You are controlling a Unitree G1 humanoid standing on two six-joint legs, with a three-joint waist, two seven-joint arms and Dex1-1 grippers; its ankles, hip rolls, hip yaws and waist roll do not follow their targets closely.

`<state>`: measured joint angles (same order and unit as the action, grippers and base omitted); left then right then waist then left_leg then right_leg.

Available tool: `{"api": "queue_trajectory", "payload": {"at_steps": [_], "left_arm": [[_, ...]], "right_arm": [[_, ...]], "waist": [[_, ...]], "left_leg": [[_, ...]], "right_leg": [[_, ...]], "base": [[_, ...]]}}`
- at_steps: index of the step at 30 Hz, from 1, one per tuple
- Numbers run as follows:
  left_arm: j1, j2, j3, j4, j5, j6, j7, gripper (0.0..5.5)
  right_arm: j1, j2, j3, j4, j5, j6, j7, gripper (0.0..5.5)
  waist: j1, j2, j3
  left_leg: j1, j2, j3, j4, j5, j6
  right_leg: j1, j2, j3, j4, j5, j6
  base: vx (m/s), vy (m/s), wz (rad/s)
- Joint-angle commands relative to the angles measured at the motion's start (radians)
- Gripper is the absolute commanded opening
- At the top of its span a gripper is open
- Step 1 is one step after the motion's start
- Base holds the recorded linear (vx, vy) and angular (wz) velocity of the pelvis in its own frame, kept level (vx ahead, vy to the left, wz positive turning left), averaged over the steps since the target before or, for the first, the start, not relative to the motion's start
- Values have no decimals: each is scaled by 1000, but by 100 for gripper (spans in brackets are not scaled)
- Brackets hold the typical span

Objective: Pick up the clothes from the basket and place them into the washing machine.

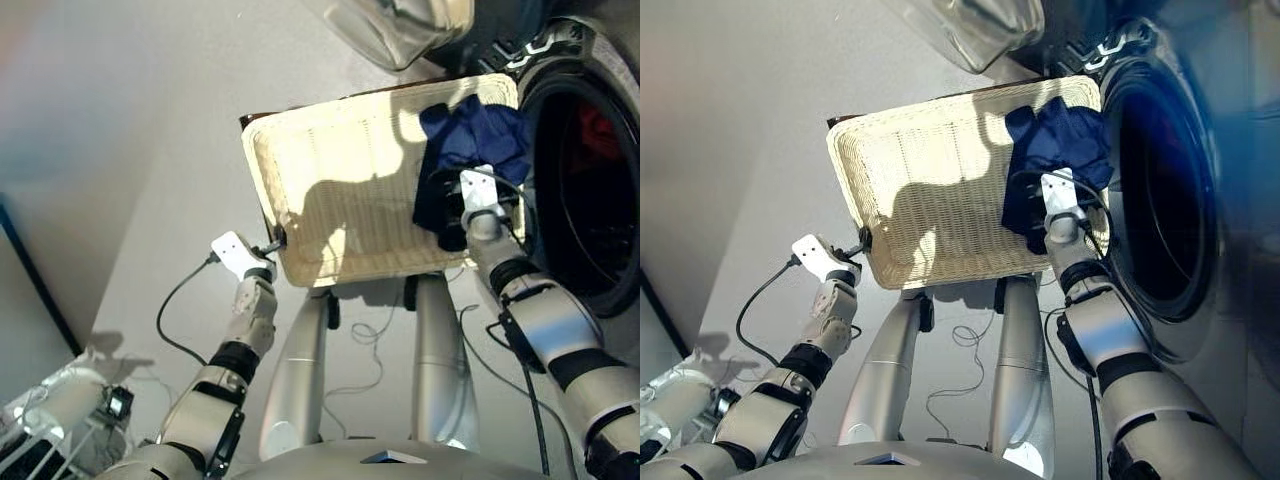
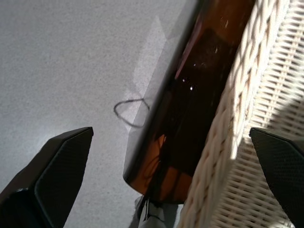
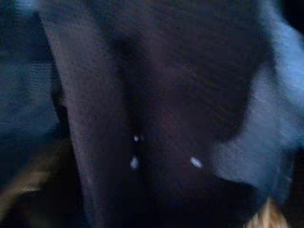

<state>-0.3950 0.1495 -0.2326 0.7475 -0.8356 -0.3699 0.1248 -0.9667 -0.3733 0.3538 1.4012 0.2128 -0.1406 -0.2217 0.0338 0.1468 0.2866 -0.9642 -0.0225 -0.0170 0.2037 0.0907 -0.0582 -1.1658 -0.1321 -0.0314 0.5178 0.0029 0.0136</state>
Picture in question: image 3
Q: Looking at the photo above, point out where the dark blue garment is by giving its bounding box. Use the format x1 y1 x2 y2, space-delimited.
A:
0 0 304 228

